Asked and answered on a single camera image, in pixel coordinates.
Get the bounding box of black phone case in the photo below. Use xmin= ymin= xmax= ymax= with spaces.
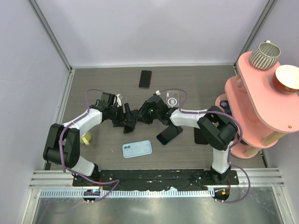
xmin=194 ymin=128 xmax=208 ymax=145

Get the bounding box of red paper bowl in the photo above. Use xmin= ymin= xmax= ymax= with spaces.
xmin=272 ymin=65 xmax=299 ymax=94

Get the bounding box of blue cup on shelf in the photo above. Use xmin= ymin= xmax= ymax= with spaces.
xmin=220 ymin=100 xmax=232 ymax=116

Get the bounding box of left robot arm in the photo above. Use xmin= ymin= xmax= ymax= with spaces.
xmin=43 ymin=92 xmax=138 ymax=186

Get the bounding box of clear magsafe phone case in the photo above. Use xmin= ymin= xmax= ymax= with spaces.
xmin=166 ymin=90 xmax=179 ymax=108

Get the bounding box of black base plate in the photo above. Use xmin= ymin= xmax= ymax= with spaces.
xmin=72 ymin=169 xmax=239 ymax=191

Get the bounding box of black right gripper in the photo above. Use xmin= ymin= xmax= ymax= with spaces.
xmin=133 ymin=101 xmax=161 ymax=125

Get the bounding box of yellow paper cup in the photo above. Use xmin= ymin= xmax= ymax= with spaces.
xmin=79 ymin=131 xmax=91 ymax=146

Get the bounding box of grey striped ceramic mug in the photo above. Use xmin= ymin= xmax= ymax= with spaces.
xmin=250 ymin=40 xmax=281 ymax=70

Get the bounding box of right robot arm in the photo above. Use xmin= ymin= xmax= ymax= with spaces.
xmin=137 ymin=94 xmax=242 ymax=184

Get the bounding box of black phone blue frame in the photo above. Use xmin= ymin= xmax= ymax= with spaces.
xmin=157 ymin=126 xmax=183 ymax=146

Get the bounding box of slotted aluminium cable rail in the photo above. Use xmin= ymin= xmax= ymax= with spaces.
xmin=40 ymin=188 xmax=214 ymax=198

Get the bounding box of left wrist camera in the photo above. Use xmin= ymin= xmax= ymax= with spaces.
xmin=115 ymin=94 xmax=122 ymax=107

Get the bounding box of phone in magenta case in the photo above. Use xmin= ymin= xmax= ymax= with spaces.
xmin=138 ymin=70 xmax=152 ymax=89

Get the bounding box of light blue phone case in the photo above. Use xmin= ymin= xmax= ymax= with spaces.
xmin=122 ymin=140 xmax=152 ymax=159

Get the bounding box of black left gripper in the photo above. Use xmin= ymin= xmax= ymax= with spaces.
xmin=109 ymin=103 xmax=136 ymax=127

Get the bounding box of pink three-tier shelf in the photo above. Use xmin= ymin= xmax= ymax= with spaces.
xmin=215 ymin=52 xmax=299 ymax=159

